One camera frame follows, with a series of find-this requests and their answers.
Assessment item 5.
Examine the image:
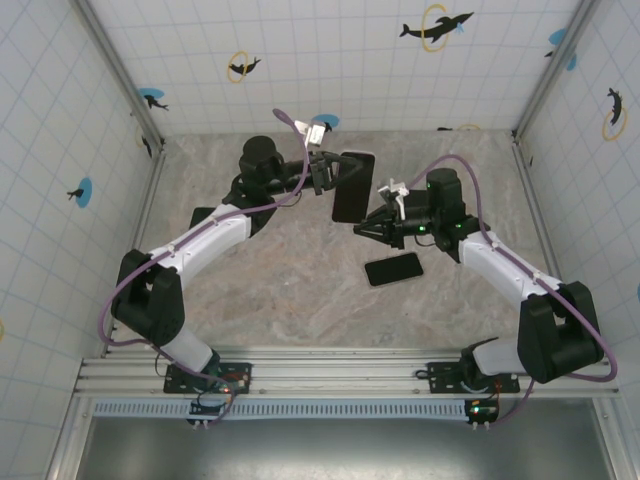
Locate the blue patch wall sticker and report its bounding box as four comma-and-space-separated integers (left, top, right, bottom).
544, 28, 579, 71

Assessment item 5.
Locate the aluminium frame leg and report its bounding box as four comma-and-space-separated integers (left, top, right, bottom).
47, 397, 96, 480
592, 397, 634, 480

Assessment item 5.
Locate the seal yellow ring sticker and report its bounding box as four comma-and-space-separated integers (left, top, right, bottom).
601, 87, 629, 142

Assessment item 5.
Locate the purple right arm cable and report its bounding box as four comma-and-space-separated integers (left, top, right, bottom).
409, 155, 617, 429

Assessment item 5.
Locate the white slotted cable duct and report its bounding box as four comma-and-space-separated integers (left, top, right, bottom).
92, 398, 474, 420

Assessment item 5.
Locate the black smartphone pale rim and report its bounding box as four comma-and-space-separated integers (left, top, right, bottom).
363, 251, 425, 289

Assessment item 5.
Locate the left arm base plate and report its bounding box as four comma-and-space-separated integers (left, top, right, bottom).
163, 361, 254, 396

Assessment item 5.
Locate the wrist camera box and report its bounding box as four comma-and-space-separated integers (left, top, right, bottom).
377, 179, 412, 220
293, 118, 334, 147

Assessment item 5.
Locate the whale dolphin ring sticker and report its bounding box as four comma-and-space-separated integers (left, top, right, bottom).
398, 3, 475, 54

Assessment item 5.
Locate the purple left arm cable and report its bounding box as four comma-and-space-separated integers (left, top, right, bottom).
98, 107, 309, 426

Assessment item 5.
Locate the aluminium corner post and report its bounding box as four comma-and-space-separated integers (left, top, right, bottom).
512, 0, 601, 146
69, 0, 169, 156

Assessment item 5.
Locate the aluminium front rail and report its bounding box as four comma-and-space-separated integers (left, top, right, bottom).
73, 344, 621, 399

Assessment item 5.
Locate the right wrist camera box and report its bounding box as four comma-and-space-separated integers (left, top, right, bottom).
377, 179, 412, 220

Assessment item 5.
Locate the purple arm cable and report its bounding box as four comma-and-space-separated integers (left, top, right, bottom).
409, 155, 617, 429
98, 107, 309, 426

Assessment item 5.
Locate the small dolphin ring sticker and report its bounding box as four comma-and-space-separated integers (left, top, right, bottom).
227, 49, 263, 84

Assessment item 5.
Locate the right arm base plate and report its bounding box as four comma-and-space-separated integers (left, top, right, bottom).
427, 360, 521, 395

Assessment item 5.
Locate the fish blue circle sticker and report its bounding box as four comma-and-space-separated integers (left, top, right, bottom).
66, 176, 95, 209

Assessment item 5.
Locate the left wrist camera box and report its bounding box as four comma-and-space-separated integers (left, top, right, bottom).
293, 118, 334, 147

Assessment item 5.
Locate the clear phone case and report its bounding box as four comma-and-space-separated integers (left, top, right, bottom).
331, 151, 377, 225

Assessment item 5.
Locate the shark blue circle sticker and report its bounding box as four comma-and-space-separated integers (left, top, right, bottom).
138, 87, 170, 112

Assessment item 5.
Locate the aluminium table side rail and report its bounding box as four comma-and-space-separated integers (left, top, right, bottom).
513, 134, 566, 286
122, 147, 169, 259

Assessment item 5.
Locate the smartphone in purple case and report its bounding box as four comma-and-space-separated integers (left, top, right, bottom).
191, 206, 217, 232

